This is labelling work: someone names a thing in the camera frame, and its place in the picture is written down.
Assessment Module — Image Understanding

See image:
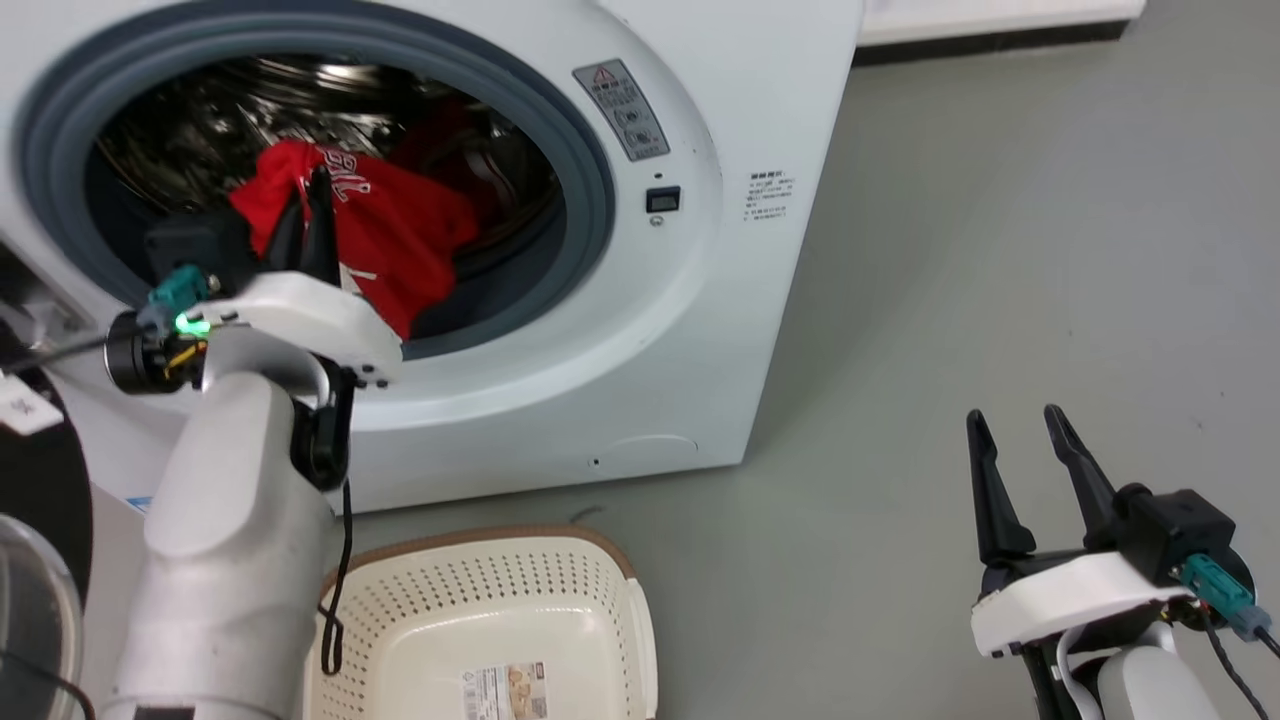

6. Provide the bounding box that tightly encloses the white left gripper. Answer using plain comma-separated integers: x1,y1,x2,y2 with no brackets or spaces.
196,165,404,391

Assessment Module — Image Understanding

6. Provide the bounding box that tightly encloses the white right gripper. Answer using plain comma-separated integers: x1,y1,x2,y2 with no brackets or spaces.
964,403,1198,660

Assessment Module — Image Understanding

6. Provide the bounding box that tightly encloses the red garment with white print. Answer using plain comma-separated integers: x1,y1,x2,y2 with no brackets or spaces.
228,139,481,341

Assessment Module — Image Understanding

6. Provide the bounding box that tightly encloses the white front-load washing machine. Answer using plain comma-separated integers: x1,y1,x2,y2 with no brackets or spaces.
0,0,867,516

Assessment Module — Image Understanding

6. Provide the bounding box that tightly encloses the washing machine door with glass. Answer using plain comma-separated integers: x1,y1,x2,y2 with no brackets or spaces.
0,368,95,720

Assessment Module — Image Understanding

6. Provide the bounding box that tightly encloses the cream perforated laundry basket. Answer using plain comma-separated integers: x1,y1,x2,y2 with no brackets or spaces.
303,526,660,720

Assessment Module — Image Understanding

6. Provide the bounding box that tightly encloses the paper label in basket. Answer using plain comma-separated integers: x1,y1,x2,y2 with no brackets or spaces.
461,661,550,720

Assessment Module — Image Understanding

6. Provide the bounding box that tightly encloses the shiny steel washer drum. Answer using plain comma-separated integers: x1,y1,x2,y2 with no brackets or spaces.
86,54,563,341

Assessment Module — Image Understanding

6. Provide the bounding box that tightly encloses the grey rubber door seal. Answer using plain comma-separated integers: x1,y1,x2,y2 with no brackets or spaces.
14,10,617,362

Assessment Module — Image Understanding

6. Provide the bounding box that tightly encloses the white paper tag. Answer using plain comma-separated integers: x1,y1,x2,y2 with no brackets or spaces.
0,371,65,437

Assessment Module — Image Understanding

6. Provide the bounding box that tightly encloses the grey warning label sticker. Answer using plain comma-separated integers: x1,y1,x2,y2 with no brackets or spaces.
572,58,672,163

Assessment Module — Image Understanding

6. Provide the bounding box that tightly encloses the round drain filter cover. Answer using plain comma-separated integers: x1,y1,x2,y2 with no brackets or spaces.
586,433,701,473

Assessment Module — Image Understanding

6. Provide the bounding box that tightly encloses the small printed text label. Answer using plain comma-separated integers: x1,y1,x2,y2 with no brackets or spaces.
743,171,795,224

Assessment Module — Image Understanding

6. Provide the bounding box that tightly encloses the white cabinet with dark plinth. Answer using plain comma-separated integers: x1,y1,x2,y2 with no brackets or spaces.
853,0,1148,67

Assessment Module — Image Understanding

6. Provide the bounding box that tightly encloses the teal left camera connector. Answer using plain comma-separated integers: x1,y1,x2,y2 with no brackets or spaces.
136,264,215,335

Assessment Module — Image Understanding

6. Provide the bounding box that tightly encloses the teal camera connector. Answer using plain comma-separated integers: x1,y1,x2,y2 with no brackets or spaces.
136,264,215,335
1179,553,1273,642

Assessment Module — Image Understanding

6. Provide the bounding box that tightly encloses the teal right camera connector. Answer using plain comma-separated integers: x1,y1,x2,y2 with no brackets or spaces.
1179,553,1273,642

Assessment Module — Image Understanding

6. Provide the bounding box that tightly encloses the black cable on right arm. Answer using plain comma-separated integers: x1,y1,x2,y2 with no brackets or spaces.
1198,598,1280,720

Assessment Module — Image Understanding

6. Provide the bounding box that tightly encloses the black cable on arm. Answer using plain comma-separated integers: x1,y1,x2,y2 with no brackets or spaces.
318,478,355,678
1198,598,1280,720

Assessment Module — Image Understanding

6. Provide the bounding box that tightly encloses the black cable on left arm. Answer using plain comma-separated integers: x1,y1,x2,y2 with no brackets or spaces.
318,478,355,678

